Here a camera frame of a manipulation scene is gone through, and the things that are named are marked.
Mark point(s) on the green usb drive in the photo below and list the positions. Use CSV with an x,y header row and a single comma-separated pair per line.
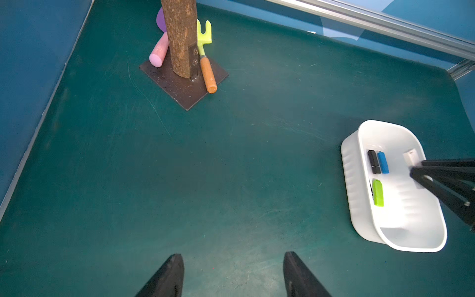
x,y
377,188

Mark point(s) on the blue usb drive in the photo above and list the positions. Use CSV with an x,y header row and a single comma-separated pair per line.
x,y
383,163

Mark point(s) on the black white usb drive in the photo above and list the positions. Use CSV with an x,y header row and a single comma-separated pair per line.
x,y
374,162

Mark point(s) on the black swivel usb drive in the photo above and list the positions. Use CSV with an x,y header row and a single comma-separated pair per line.
x,y
371,189

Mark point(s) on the white storage box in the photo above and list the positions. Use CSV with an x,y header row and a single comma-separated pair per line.
x,y
411,218

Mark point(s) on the green toy rake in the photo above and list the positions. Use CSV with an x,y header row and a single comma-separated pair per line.
x,y
207,72

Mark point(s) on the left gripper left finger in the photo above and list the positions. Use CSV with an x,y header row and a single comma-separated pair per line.
x,y
167,281

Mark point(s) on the aluminium frame bar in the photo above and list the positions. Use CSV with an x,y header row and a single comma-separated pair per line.
x,y
381,23

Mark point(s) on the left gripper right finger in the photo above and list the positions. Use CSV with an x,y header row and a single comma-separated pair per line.
x,y
299,280

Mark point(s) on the pink toy shovel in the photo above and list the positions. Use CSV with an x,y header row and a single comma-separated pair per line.
x,y
158,54

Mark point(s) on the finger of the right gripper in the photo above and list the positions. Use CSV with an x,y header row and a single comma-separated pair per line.
x,y
452,185
449,163

